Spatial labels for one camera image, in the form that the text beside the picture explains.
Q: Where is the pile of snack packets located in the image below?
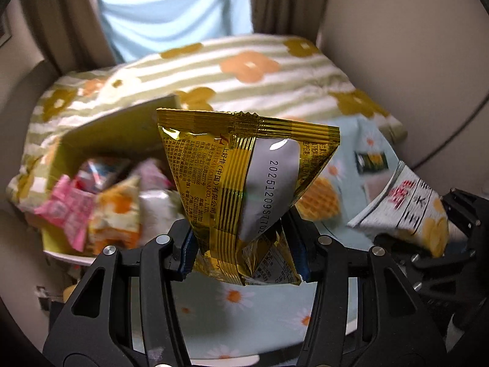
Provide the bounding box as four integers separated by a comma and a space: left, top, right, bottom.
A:
34, 157, 184, 257

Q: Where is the yellow cardboard box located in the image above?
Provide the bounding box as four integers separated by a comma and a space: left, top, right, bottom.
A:
40, 95, 184, 266

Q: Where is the beige headboard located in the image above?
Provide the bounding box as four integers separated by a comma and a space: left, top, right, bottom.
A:
0, 59, 62, 215

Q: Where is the striped floral blanket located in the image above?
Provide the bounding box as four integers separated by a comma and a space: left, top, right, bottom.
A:
8, 34, 407, 215

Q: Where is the gold snack packet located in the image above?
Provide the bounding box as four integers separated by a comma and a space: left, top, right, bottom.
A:
156, 108, 341, 287

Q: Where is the pale pink snack packet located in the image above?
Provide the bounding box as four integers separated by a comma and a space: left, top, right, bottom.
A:
363, 180, 394, 203

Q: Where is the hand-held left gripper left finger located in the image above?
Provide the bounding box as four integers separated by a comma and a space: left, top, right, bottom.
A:
42, 218, 199, 367

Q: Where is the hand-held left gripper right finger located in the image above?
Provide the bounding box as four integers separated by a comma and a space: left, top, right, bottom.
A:
281, 211, 447, 367

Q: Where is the waffle snack packet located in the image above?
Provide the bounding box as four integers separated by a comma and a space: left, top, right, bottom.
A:
296, 176, 340, 221

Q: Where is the light blue window cloth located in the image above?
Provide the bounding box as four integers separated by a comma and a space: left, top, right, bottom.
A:
95, 0, 255, 64

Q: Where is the brown curtain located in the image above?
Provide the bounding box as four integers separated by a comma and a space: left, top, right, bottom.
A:
244, 0, 329, 43
23, 0, 119, 73

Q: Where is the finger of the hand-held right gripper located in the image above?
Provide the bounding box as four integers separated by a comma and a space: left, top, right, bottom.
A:
439, 188, 489, 245

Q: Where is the dark green snack packet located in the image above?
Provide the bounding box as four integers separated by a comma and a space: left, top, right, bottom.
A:
355, 151, 390, 174

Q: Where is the white red-print snack packet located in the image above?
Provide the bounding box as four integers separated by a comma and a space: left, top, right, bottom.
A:
347, 161, 465, 258

